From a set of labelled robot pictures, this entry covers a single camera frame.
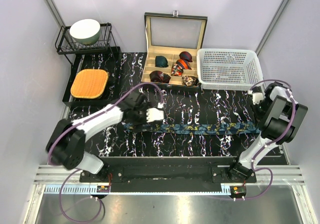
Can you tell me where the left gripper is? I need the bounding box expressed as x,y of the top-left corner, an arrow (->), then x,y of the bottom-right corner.
132,102 -> 154,133

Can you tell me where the blue patterned necktie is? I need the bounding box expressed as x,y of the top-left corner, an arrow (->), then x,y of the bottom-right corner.
123,121 -> 260,136

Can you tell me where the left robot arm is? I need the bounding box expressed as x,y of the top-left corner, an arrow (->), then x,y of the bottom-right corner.
45,91 -> 151,182

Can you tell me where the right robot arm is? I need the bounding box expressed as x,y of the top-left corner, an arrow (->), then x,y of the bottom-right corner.
226,79 -> 308,183

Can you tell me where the dark red rolled tie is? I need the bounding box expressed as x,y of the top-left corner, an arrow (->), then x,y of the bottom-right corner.
149,70 -> 171,84

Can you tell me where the white plastic basket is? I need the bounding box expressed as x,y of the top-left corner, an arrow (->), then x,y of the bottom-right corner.
196,48 -> 264,91

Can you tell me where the red floral rolled tie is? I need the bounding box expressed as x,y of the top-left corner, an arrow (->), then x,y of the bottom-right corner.
170,64 -> 184,77

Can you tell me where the beige floral rolled tie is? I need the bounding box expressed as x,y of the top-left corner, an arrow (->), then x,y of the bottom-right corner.
182,75 -> 199,87

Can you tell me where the dark green rolled tie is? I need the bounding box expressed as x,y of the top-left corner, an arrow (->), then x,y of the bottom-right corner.
155,55 -> 169,68

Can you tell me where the black tray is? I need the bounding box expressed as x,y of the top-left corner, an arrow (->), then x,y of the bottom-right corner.
62,47 -> 122,108

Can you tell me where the orange striped rolled tie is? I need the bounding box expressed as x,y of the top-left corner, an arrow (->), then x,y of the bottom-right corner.
176,59 -> 192,70

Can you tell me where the maroon striped rolled tie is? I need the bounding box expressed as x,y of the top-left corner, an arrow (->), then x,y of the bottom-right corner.
179,51 -> 193,62

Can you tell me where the black tie storage box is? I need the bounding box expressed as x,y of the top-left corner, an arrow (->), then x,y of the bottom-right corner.
141,11 -> 208,92

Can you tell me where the white green bowl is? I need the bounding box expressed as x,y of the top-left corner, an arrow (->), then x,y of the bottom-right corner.
69,19 -> 101,46

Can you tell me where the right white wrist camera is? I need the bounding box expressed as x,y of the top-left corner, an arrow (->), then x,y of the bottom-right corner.
247,90 -> 264,105

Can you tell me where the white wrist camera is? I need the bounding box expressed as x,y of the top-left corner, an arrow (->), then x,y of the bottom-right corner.
247,90 -> 264,105
146,102 -> 165,123

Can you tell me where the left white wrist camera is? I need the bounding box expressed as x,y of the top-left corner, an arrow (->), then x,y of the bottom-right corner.
146,102 -> 165,123

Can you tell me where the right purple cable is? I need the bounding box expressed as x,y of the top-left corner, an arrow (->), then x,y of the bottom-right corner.
209,78 -> 300,201

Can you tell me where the purple cable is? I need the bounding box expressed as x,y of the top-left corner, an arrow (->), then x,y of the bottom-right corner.
46,81 -> 166,221
209,78 -> 300,201

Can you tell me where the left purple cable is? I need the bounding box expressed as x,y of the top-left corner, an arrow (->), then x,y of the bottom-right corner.
46,81 -> 166,221

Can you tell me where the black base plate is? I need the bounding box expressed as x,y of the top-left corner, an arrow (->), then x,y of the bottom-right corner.
79,156 -> 258,193

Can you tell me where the black wire dish rack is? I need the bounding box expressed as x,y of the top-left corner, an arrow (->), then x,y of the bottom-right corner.
54,22 -> 115,55

